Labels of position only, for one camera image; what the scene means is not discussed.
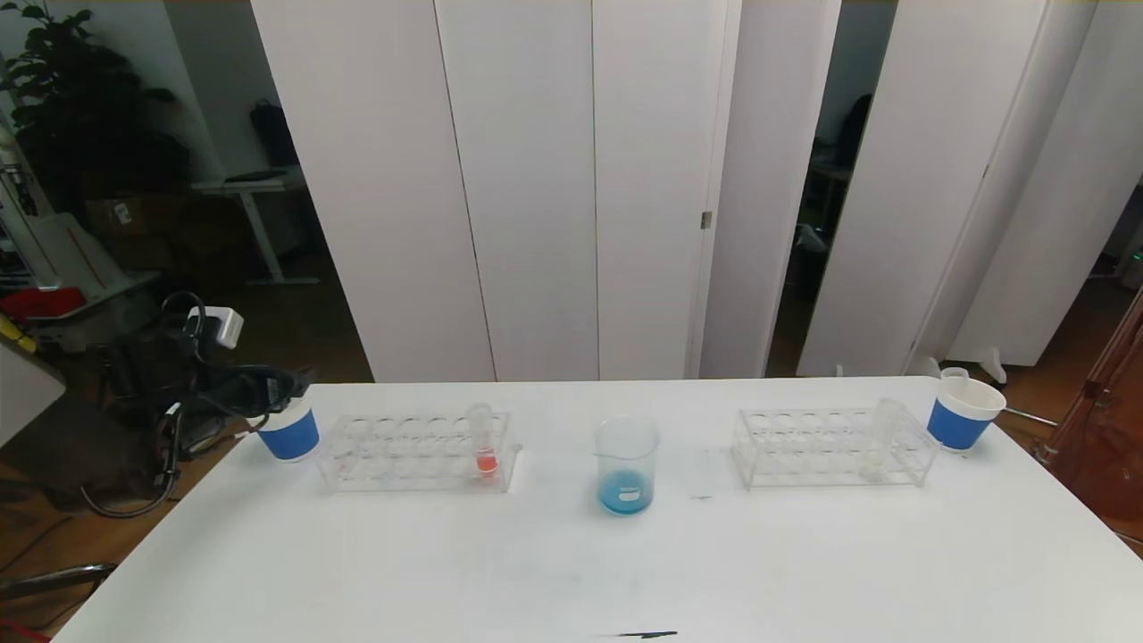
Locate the metal frame stand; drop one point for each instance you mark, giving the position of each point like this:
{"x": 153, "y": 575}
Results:
{"x": 1103, "y": 464}

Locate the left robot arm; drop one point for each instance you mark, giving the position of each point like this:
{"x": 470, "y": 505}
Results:
{"x": 98, "y": 420}

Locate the yellow object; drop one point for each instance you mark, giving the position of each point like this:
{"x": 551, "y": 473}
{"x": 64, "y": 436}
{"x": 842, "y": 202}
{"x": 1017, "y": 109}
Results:
{"x": 18, "y": 338}

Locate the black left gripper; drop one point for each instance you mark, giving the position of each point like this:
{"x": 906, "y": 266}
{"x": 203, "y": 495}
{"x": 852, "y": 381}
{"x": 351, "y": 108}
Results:
{"x": 271, "y": 390}

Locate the green potted plant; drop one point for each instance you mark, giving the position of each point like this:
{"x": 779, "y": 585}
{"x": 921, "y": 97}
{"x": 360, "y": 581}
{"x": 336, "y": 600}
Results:
{"x": 80, "y": 116}

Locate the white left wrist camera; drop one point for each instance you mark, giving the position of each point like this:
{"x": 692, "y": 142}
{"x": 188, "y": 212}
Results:
{"x": 221, "y": 326}

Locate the red flat object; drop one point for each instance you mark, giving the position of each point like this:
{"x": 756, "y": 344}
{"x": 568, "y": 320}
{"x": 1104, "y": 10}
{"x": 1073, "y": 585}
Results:
{"x": 36, "y": 304}

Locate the test tube with yellowish pigment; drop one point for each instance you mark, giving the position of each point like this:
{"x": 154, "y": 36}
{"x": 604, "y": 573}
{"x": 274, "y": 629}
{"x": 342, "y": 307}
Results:
{"x": 880, "y": 446}

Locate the white standing desk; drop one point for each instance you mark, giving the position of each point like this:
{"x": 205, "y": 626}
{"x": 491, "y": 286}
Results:
{"x": 257, "y": 186}

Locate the blue banded white paper cup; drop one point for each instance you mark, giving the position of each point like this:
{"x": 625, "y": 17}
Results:
{"x": 290, "y": 438}
{"x": 957, "y": 429}

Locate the black backpack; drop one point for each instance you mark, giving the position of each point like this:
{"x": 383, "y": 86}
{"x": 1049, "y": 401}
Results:
{"x": 274, "y": 136}

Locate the white machine base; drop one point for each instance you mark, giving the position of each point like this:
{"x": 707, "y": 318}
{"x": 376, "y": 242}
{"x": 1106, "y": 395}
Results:
{"x": 71, "y": 259}

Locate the clear graduated plastic test tube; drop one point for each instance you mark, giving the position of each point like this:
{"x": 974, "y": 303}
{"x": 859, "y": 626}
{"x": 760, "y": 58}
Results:
{"x": 953, "y": 379}

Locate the brown cardboard box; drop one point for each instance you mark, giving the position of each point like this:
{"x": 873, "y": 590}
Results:
{"x": 134, "y": 216}

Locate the metal chair frame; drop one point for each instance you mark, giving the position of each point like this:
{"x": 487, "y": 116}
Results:
{"x": 62, "y": 576}

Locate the white folding partition screen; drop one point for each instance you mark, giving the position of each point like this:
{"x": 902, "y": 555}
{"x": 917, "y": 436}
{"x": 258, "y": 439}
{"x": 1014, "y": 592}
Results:
{"x": 1072, "y": 134}
{"x": 536, "y": 179}
{"x": 929, "y": 134}

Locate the clear plastic beaker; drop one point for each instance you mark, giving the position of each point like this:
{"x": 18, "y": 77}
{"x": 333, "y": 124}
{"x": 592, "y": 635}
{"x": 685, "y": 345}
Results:
{"x": 625, "y": 491}

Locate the test tube with red pigment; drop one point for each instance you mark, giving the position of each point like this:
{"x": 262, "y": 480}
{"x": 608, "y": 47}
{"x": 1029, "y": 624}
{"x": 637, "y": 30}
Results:
{"x": 487, "y": 463}

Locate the clear acrylic test tube rack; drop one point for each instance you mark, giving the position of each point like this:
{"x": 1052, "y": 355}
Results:
{"x": 795, "y": 451}
{"x": 420, "y": 451}

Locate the white partition foot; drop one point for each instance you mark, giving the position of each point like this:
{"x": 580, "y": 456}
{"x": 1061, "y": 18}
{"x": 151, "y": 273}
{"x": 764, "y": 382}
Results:
{"x": 924, "y": 368}
{"x": 993, "y": 368}

